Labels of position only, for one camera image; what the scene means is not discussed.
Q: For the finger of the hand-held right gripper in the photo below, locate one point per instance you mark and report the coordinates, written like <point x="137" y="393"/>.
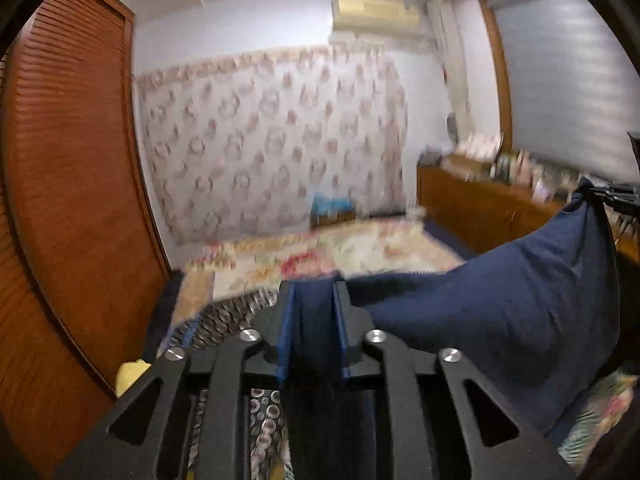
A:
<point x="620" y="196"/>

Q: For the wooden louvered wardrobe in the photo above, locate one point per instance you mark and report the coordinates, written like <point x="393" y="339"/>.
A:
<point x="65" y="160"/>

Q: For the floral blanket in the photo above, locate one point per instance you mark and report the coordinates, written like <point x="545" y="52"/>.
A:
<point x="310" y="255"/>

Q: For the palm leaf bed sheet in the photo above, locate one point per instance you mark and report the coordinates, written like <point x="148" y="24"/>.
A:
<point x="595" y="420"/>

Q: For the long wooden cabinet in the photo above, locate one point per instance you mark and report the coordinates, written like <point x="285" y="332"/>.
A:
<point x="475" y="210"/>

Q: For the tied beige side curtain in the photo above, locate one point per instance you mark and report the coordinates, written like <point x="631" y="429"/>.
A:
<point x="450" y="70"/>

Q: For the circle patterned sheer curtain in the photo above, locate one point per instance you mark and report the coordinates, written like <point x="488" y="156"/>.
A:
<point x="260" y="145"/>

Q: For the beige wall air conditioner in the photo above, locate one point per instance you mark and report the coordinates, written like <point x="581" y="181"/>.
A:
<point x="375" y="15"/>

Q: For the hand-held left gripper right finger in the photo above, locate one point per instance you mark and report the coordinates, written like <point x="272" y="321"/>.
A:
<point x="342" y="320"/>

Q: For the floral cloth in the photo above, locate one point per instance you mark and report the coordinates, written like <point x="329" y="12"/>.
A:
<point x="477" y="146"/>

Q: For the navy printed t-shirt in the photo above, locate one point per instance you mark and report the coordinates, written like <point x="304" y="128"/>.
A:
<point x="500" y="310"/>

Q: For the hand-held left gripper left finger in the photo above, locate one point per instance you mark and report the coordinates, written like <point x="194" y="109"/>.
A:
<point x="286" y="330"/>

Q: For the open cardboard box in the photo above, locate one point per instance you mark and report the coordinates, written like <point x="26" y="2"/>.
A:
<point x="465" y="165"/>

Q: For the wooden window frame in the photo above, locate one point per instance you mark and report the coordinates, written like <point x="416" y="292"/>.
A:
<point x="500" y="75"/>

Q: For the yellow soft item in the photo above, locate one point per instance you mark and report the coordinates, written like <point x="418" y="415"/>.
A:
<point x="131" y="375"/>

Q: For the navy bed sheet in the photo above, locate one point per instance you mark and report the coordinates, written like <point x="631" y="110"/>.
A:
<point x="445" y="242"/>

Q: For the grey window blind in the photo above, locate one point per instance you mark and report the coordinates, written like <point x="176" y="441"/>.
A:
<point x="565" y="70"/>

